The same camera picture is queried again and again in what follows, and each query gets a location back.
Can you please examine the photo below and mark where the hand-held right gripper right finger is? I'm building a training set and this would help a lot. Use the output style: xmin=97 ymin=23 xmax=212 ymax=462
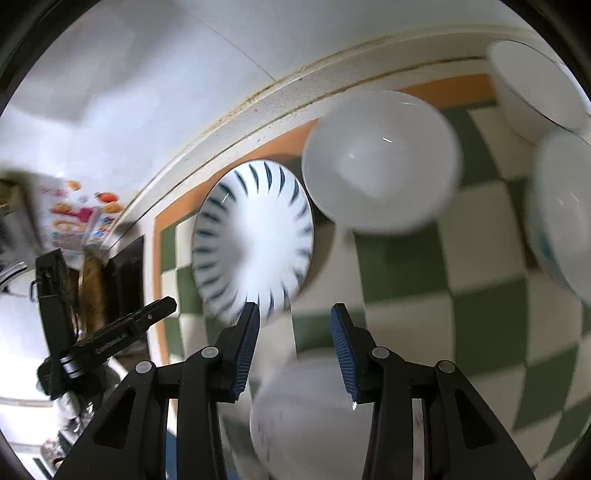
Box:
xmin=329 ymin=303 xmax=536 ymax=480

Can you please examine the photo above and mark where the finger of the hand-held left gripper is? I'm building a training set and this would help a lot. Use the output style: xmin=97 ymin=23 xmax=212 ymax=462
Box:
xmin=35 ymin=249 xmax=77 ymax=365
xmin=62 ymin=296 xmax=178 ymax=370

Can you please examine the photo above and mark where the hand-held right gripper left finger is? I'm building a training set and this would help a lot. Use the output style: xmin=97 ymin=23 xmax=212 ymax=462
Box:
xmin=54 ymin=302 xmax=262 ymax=480

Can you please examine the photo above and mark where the blue striped white plate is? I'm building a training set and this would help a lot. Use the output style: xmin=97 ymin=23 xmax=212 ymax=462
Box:
xmin=191 ymin=159 xmax=315 ymax=323

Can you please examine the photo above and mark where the white floral bowl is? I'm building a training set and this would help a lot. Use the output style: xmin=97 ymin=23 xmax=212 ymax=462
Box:
xmin=301 ymin=90 xmax=464 ymax=233

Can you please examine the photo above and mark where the white bowl blue pattern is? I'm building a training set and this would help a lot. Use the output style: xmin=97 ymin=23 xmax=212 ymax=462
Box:
xmin=526 ymin=131 xmax=591 ymax=301

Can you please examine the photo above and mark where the white bowl dark rim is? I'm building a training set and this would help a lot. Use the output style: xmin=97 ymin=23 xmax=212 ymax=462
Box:
xmin=487 ymin=41 xmax=591 ymax=144

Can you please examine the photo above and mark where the black frying pan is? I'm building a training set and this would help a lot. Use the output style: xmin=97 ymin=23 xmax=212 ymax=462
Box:
xmin=76 ymin=254 xmax=109 ymax=337

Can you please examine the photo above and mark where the black cooktop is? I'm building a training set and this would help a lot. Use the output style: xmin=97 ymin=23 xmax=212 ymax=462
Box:
xmin=104 ymin=235 xmax=148 ymax=356

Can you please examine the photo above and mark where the green white checkered tablecloth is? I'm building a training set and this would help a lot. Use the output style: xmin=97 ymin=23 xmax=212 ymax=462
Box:
xmin=152 ymin=74 xmax=587 ymax=480

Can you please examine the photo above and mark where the colourful wall sticker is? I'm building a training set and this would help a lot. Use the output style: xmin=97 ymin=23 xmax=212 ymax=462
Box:
xmin=32 ymin=178 xmax=127 ymax=250

